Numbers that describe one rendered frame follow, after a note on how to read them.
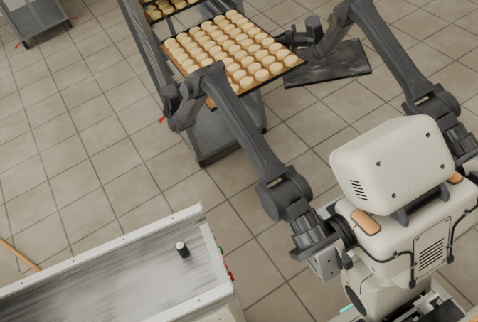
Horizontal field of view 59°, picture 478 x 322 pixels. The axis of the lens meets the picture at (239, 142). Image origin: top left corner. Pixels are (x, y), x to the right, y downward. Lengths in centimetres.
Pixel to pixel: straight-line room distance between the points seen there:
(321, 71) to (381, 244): 227
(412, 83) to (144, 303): 96
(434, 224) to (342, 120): 184
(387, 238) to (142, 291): 76
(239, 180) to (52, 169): 132
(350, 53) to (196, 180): 146
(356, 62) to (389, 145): 228
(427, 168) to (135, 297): 90
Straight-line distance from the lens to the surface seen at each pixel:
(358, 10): 122
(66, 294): 149
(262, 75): 154
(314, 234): 96
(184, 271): 135
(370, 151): 88
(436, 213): 99
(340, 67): 312
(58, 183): 306
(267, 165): 98
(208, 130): 265
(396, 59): 117
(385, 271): 100
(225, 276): 131
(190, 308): 123
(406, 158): 91
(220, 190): 253
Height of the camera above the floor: 201
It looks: 47 degrees down
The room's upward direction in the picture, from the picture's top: 16 degrees counter-clockwise
